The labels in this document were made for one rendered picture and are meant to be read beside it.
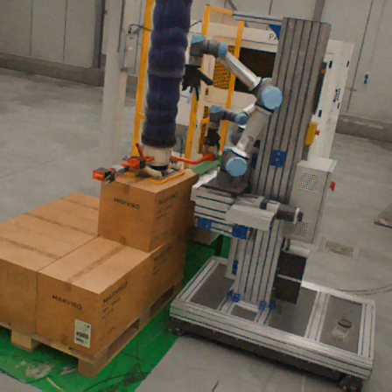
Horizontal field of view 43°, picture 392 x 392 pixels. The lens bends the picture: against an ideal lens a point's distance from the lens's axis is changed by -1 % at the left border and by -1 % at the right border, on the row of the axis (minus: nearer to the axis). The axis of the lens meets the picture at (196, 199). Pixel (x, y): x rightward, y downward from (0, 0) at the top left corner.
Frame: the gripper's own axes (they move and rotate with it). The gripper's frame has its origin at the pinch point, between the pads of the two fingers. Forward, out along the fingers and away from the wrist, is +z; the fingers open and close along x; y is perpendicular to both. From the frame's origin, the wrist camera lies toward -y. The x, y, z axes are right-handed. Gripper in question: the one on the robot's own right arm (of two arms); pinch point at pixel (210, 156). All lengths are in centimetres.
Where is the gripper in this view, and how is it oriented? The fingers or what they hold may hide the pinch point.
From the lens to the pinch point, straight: 346.7
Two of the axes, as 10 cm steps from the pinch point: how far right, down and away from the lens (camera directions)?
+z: -1.4, 9.4, 3.2
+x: 9.0, 2.6, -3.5
